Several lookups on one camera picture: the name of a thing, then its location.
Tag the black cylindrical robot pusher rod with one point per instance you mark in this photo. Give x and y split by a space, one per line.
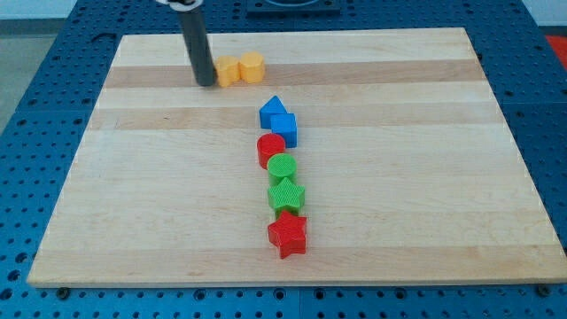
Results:
195 36

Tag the red cylinder block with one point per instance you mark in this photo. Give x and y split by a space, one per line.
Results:
267 146

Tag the yellow hexagon block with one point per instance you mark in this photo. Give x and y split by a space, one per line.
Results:
252 67

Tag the blue cube block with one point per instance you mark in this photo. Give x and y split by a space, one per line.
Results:
285 125

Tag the green cylinder block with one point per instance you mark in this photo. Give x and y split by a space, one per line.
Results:
280 166

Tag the red star block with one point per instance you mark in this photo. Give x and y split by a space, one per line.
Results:
288 234

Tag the blue triangle block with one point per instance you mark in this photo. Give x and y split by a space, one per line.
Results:
273 107

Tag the yellow heart block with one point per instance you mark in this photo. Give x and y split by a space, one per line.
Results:
227 69

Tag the green star block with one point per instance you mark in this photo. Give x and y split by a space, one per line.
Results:
286 196

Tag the light wooden board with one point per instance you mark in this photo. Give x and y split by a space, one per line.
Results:
412 175

